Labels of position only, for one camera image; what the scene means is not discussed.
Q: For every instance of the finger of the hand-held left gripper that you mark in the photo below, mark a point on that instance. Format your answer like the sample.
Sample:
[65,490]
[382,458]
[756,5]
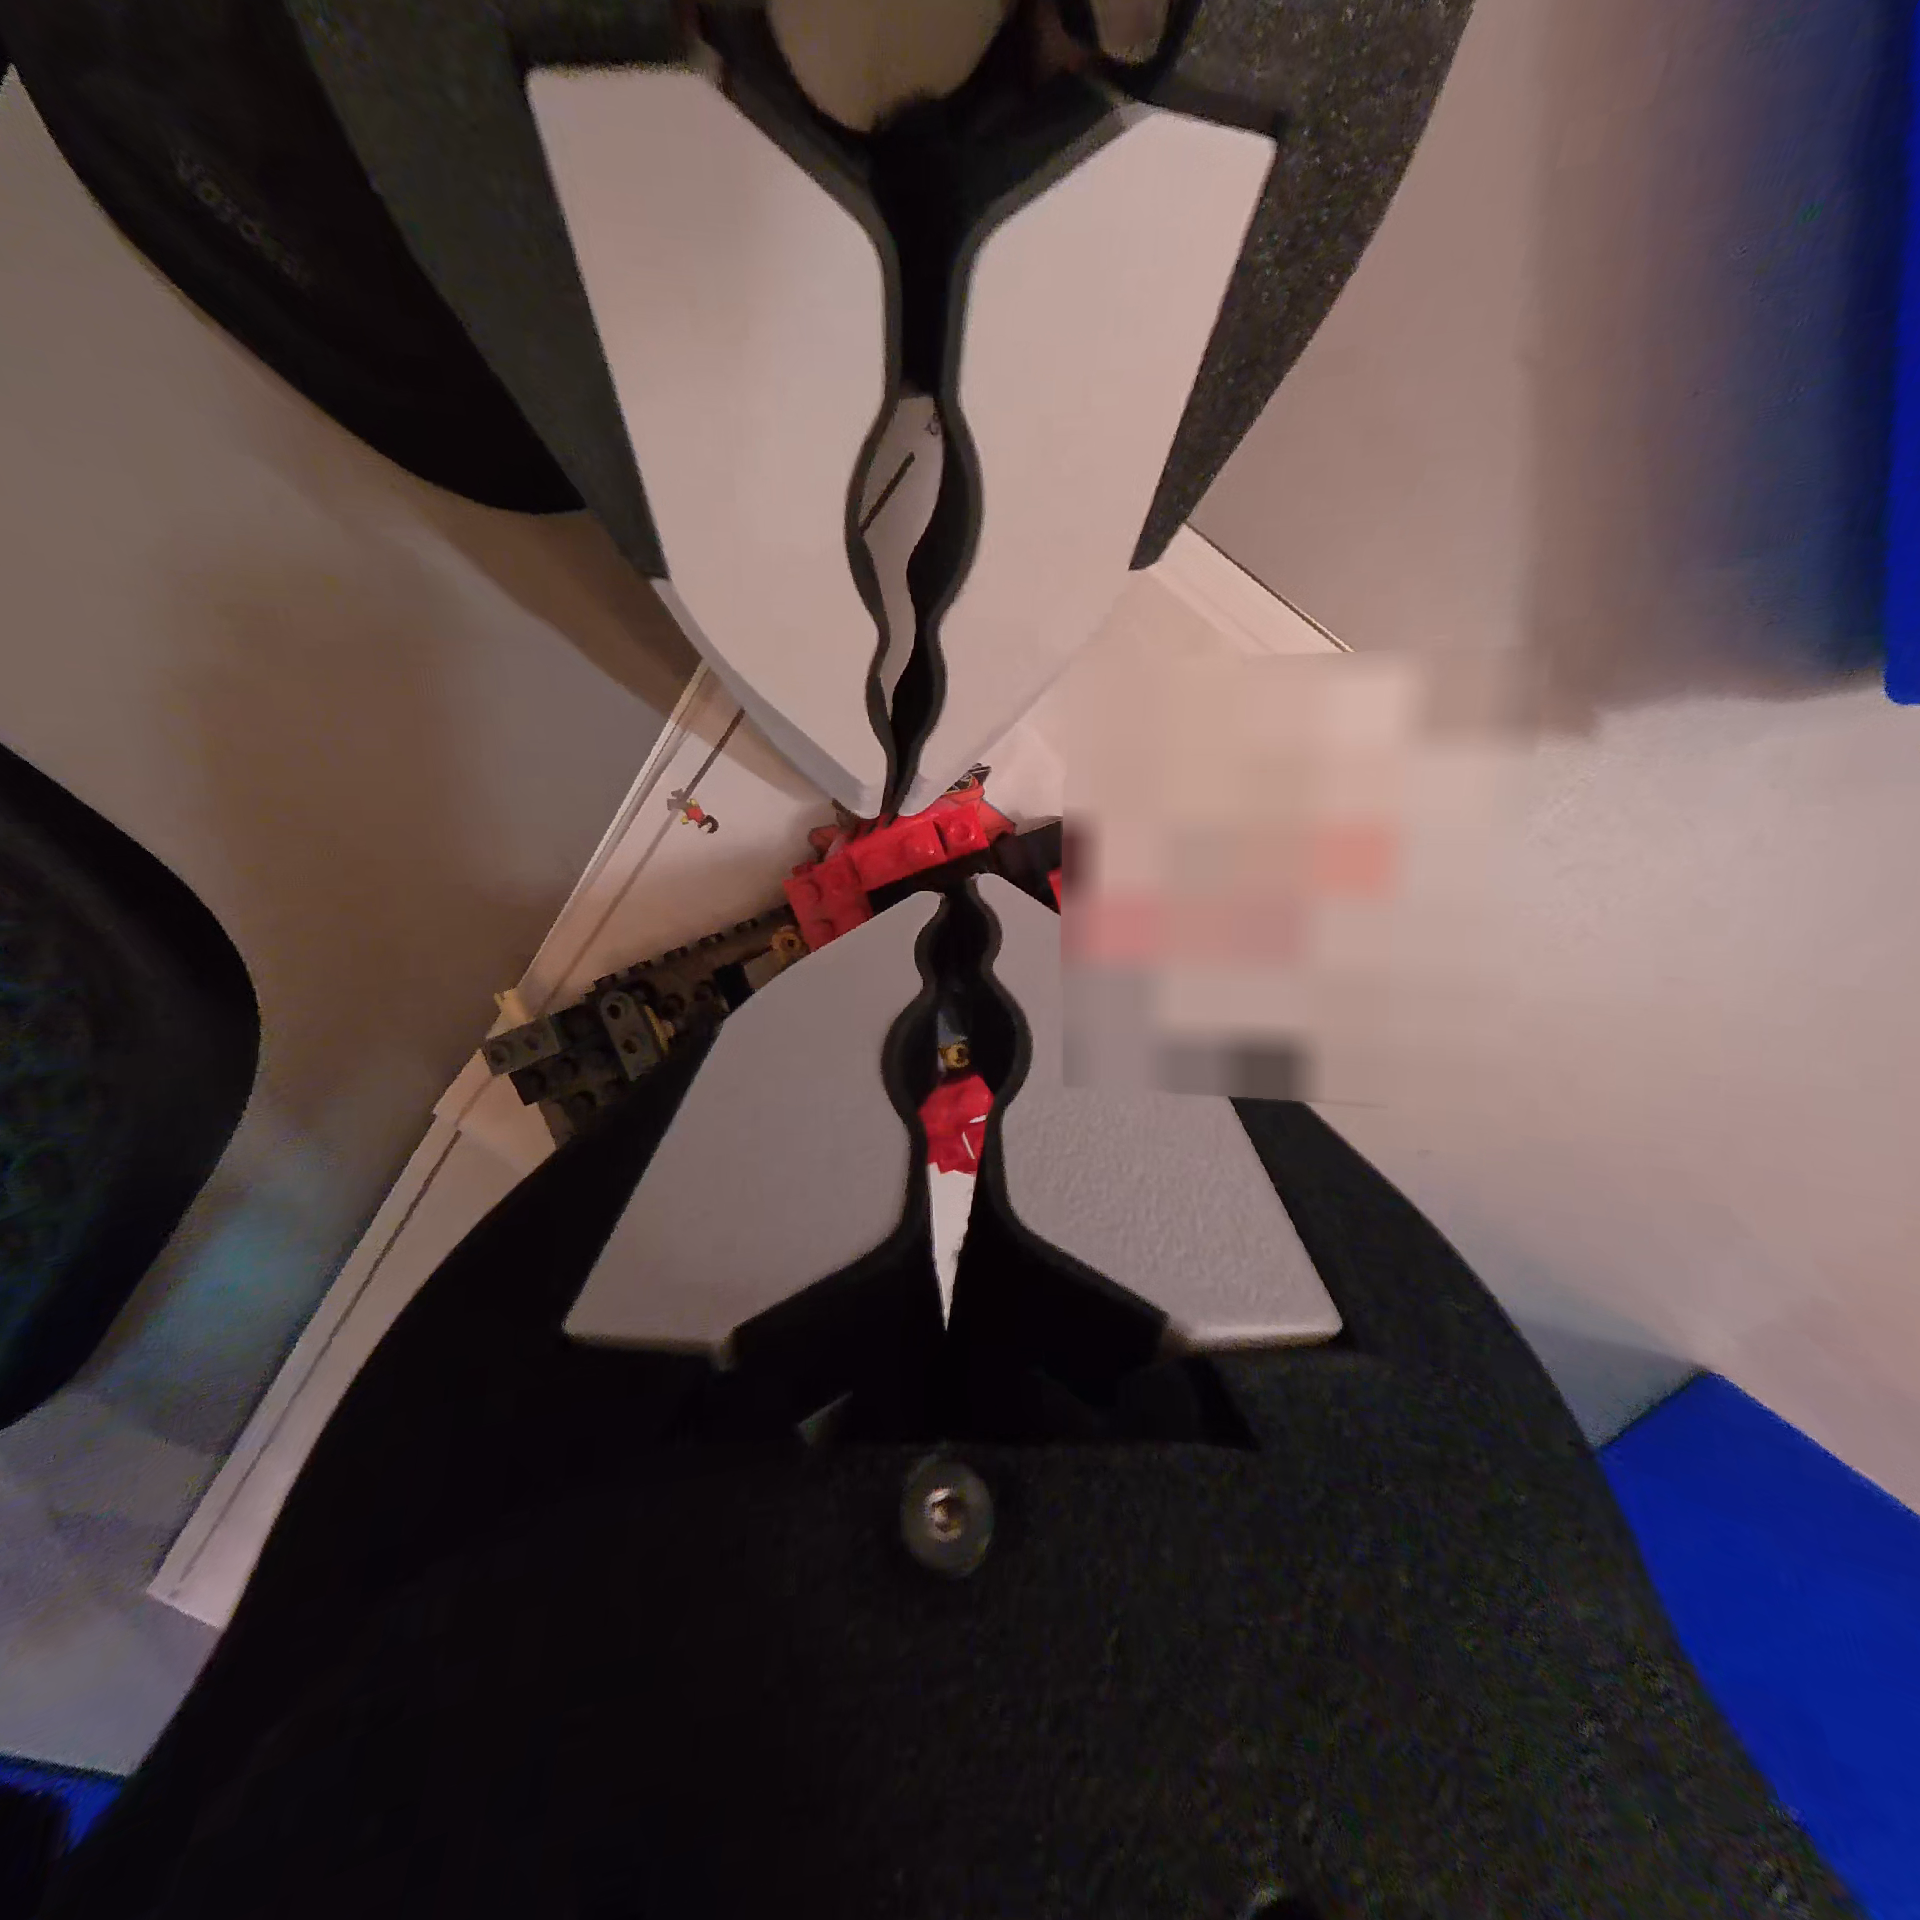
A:
[1111,377]
[719,377]

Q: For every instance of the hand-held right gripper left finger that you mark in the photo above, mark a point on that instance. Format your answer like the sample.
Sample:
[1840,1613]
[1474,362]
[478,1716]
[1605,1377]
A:
[747,1198]

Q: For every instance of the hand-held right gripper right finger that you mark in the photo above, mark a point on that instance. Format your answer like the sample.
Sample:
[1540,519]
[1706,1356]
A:
[1170,1229]

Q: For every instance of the red and black lego car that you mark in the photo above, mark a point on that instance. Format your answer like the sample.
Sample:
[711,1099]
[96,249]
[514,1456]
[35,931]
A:
[868,869]

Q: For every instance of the lego instruction booklet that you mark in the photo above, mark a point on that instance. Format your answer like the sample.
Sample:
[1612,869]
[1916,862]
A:
[616,931]

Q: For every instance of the black dimpled cushion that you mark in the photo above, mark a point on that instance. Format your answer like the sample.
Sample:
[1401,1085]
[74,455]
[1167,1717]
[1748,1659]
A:
[227,226]
[106,1077]

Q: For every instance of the blue divided plastic bin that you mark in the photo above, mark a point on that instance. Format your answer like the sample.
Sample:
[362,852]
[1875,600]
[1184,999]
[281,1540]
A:
[1770,1620]

